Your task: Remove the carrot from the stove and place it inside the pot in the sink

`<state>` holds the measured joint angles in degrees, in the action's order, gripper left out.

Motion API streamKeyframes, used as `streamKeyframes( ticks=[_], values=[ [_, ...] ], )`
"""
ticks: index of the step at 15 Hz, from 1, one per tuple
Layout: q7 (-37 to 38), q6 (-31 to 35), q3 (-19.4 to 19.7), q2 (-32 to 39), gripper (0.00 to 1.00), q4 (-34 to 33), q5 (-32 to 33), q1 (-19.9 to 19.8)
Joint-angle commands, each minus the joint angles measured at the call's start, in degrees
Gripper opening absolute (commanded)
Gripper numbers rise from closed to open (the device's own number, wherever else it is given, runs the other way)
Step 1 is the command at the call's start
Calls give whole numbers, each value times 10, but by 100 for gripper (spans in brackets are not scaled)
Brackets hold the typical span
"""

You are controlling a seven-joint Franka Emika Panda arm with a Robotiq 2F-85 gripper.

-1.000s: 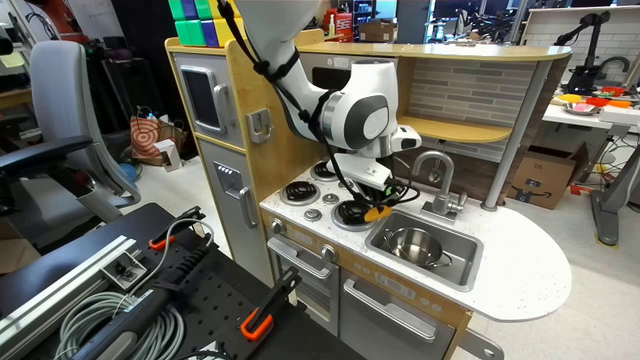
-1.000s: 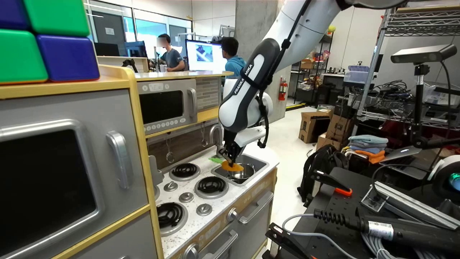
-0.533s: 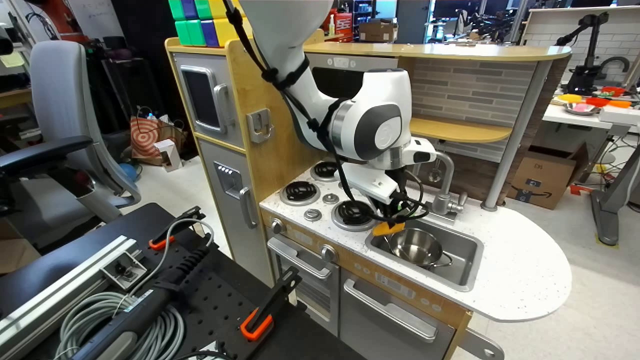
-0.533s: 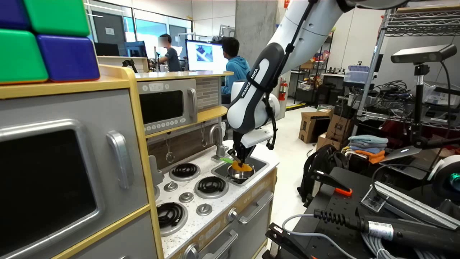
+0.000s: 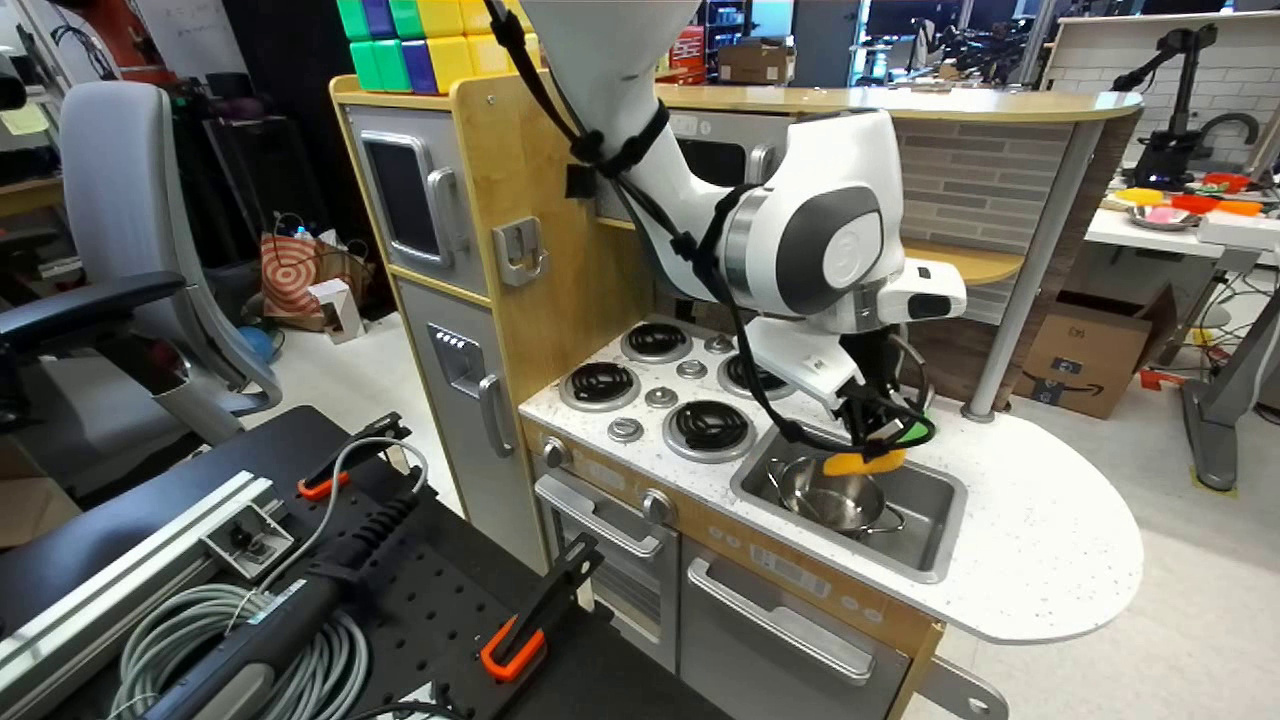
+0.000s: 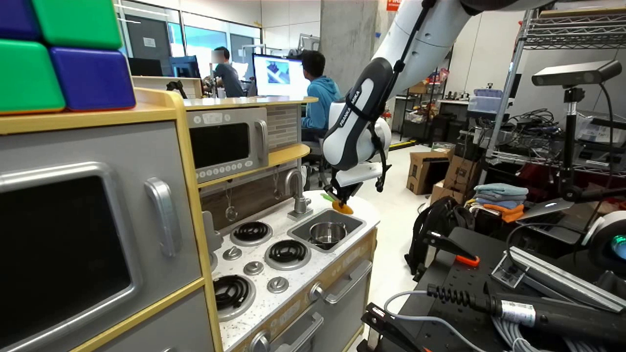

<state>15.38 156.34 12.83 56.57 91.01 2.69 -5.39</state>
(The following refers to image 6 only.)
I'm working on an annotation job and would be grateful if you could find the aluminium rail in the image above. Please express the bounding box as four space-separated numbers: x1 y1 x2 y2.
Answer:
491 245 626 314

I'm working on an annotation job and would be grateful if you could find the wire shelf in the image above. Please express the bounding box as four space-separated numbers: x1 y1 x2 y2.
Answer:
478 0 626 186

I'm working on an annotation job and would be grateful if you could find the person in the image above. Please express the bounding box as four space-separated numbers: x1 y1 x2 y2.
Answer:
204 46 246 98
299 50 342 143

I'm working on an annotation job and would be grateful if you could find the grey cable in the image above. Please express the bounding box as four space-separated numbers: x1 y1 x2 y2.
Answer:
383 290 491 352

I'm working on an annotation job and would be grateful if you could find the toy sink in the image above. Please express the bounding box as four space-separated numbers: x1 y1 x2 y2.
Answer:
287 209 367 254

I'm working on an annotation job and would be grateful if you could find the office chair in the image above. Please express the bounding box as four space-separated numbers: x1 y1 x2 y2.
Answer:
302 140 334 190

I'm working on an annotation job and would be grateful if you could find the toy oven door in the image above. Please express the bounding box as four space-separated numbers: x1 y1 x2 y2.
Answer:
307 254 376 352

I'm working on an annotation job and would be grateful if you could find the oven door handle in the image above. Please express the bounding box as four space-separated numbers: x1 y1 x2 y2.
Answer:
318 260 374 306

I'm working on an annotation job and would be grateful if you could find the camera on mount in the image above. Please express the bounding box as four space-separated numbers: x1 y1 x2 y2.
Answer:
531 60 626 203

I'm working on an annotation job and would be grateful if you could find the clear plastic storage bin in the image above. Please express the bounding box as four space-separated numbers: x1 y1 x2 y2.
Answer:
468 88 514 114

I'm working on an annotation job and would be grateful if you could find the blue plastic block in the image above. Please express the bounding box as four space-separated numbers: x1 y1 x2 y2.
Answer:
0 0 41 41
49 47 137 112

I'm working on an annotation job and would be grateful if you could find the toy microwave door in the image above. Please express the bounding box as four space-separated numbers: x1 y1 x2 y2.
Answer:
187 107 270 184

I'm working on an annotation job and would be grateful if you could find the lower door knob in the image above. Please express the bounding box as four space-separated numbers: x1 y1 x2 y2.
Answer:
248 330 271 352

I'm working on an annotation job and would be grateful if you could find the toy tap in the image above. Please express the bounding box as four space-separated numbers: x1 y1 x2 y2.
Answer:
285 168 314 221

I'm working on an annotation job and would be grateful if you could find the lower door handle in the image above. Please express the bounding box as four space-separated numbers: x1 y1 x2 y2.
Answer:
267 312 325 352

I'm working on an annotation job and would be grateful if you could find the toy stove burner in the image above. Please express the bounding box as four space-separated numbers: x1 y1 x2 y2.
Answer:
213 274 257 322
264 239 312 271
229 221 274 247

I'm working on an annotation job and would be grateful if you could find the steel pot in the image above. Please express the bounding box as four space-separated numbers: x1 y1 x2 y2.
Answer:
309 221 348 245

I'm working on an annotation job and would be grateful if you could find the microwave door handle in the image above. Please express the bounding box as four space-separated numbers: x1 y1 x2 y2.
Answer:
254 120 269 167

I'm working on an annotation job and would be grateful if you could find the black backpack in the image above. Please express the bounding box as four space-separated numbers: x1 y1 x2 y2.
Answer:
404 196 476 283

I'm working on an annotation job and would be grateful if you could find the row of monitors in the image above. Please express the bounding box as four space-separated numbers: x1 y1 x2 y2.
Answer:
128 55 201 79

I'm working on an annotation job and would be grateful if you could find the large door handle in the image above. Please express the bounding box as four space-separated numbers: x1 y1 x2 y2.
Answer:
144 177 183 259

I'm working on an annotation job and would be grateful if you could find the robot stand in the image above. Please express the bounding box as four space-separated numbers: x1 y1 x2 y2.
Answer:
357 226 626 352

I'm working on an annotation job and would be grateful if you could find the green plastic block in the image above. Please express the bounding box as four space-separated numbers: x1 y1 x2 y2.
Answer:
31 0 123 50
0 39 66 114

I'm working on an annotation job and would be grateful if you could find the toy kitchen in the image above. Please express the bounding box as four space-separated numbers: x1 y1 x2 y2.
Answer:
0 88 381 352

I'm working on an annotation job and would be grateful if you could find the bundle of white cables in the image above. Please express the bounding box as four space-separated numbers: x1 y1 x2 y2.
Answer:
491 315 607 352

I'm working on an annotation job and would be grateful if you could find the stack of cardboard boxes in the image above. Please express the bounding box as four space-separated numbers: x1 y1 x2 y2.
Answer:
405 149 484 205

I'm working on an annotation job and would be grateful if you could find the stack of folded cloths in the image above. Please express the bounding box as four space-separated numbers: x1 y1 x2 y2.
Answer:
472 183 530 224

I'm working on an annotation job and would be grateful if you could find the silver laptop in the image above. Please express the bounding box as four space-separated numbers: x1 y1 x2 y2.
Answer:
517 198 576 221

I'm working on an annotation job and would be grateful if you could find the black cable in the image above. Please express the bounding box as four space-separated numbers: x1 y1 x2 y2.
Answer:
426 283 626 344

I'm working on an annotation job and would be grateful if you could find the monitor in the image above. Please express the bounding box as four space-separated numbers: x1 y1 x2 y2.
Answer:
252 53 312 98

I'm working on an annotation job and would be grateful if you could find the large grey toy door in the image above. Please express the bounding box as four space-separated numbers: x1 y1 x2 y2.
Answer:
0 121 207 352

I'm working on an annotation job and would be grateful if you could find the black clamp with orange tip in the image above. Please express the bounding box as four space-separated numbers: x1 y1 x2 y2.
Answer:
423 230 481 268

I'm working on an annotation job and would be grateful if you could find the cluttered shelf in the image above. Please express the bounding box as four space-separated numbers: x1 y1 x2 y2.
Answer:
398 67 451 143

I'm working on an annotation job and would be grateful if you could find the orange toy carrot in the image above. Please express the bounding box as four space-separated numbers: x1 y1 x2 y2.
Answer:
320 193 354 215

